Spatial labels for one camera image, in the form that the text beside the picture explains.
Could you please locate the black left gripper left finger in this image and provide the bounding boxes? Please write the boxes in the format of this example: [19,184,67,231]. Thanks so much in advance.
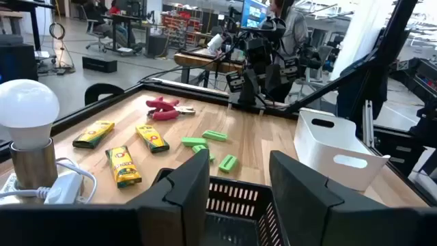
[126,148,211,246]

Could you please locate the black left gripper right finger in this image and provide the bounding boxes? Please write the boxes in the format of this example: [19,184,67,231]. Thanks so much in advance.
[268,150,386,246]

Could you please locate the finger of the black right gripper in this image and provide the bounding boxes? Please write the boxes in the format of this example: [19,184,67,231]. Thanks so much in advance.
[238,68,261,105]
[264,62,284,94]

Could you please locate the black slotted plastic basket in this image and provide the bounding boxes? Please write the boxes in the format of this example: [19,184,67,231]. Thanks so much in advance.
[152,167,291,246]

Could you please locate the green eraser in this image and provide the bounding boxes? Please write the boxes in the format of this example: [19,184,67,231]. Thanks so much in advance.
[191,143,217,163]
[180,136,209,148]
[218,154,240,174]
[201,129,229,143]

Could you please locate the yellow crayon box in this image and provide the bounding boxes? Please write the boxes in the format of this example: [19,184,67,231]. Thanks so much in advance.
[72,120,116,150]
[104,145,143,189]
[135,124,171,154]

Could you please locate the pink-handled pliers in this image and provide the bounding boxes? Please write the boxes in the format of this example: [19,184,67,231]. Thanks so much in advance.
[145,96,197,122]

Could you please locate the grey office chair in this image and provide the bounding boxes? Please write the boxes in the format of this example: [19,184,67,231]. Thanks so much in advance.
[296,44,335,100]

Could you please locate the person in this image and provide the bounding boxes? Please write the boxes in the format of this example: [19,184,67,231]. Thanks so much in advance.
[268,0,310,103]
[83,0,137,49]

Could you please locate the wooden workbench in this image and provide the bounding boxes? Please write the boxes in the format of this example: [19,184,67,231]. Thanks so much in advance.
[173,47,244,86]

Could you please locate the white plastic bin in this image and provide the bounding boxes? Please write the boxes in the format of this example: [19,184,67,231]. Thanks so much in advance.
[293,107,391,191]

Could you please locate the computer monitor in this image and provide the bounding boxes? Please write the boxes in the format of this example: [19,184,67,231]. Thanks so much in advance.
[240,0,269,29]

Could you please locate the red parts shelf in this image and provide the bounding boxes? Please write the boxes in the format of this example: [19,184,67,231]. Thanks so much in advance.
[161,10,203,48]

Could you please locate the black chair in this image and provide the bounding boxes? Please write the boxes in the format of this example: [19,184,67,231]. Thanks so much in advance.
[84,83,126,107]

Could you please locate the black floor box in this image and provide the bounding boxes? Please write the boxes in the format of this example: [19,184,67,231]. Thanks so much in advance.
[81,55,118,74]

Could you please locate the wooden lamp base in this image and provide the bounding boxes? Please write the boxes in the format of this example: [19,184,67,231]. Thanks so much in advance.
[9,137,59,191]

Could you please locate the white light bulb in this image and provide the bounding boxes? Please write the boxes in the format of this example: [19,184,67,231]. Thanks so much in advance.
[0,79,61,151]

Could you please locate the black cabinet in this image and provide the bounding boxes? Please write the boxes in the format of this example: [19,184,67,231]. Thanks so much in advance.
[0,43,39,84]

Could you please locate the black desk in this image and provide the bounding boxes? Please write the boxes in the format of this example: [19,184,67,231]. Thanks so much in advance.
[0,0,56,52]

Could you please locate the black table frame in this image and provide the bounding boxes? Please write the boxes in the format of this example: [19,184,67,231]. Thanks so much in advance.
[0,0,437,206]

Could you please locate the white lamp cable with switch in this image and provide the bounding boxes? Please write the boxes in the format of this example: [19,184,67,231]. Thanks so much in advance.
[0,156,98,206]

